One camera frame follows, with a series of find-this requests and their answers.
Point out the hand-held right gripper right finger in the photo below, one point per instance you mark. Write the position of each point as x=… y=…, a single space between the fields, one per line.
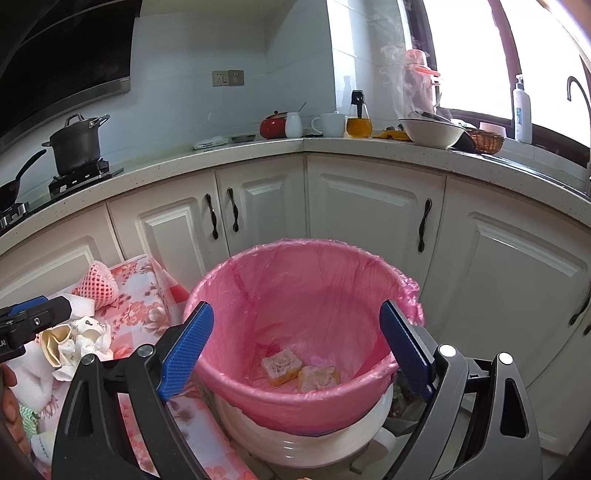
x=406 y=353

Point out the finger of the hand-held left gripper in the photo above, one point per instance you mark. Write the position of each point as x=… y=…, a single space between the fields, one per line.
x=46 y=316
x=25 y=307

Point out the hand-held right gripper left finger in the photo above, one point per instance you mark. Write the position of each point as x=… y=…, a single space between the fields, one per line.
x=184 y=353

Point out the beige paper cup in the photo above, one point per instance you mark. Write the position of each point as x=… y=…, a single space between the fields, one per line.
x=53 y=346

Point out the white foam sheet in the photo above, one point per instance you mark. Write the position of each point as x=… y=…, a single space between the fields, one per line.
x=32 y=381

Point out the white bin pink liner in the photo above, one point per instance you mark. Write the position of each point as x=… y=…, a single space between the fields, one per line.
x=300 y=295

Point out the white trash bin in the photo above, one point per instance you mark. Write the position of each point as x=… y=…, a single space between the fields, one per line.
x=286 y=438

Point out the person's left hand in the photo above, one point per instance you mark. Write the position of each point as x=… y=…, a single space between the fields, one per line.
x=7 y=383

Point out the crumpled printed paper cup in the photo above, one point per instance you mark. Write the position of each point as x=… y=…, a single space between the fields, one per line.
x=92 y=334

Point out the white cabinet door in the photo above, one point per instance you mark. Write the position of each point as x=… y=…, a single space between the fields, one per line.
x=508 y=277
x=166 y=230
x=46 y=258
x=268 y=203
x=369 y=207

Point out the pink foam fruit net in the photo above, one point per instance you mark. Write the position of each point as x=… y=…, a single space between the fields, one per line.
x=94 y=284

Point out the green striped paper scrap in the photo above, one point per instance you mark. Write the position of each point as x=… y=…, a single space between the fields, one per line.
x=27 y=413

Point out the floral tablecloth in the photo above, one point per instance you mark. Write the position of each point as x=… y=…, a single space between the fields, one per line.
x=138 y=295

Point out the black frying pan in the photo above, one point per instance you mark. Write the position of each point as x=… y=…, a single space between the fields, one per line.
x=9 y=191

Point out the black gas stove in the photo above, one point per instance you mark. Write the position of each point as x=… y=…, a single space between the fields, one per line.
x=81 y=179

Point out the dark lidded stock pot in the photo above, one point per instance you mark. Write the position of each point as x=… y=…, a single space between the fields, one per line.
x=76 y=147

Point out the white plastic packet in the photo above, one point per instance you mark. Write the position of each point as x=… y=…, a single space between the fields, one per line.
x=211 y=143

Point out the yellow cloth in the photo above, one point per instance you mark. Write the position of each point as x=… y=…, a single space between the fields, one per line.
x=390 y=135

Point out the large white bowl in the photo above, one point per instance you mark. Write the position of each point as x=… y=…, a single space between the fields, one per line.
x=431 y=134

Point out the small grey dish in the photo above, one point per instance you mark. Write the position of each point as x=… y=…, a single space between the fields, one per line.
x=243 y=138

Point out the brown wicker basket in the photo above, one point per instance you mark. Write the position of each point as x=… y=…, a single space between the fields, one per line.
x=487 y=142

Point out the white mug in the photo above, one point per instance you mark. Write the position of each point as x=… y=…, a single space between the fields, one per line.
x=330 y=125

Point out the red lidded pot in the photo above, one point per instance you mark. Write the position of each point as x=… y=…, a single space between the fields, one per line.
x=273 y=127

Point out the small pink bowl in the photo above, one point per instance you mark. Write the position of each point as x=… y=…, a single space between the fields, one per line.
x=495 y=127

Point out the white condiment jar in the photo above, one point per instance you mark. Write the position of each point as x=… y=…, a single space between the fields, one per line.
x=293 y=125

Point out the black range hood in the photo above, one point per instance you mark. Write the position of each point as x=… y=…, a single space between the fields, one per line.
x=55 y=46

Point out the white pump lotion bottle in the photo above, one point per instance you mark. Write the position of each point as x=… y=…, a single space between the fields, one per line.
x=522 y=115

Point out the pink thermos jug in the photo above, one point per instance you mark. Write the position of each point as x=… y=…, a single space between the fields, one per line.
x=420 y=83

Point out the dark framed window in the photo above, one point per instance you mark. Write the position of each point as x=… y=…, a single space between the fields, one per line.
x=480 y=55

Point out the curved metal faucet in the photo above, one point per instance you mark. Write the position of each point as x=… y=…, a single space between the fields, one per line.
x=572 y=85

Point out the white wall socket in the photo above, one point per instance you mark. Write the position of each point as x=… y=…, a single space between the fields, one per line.
x=220 y=78
x=236 y=78

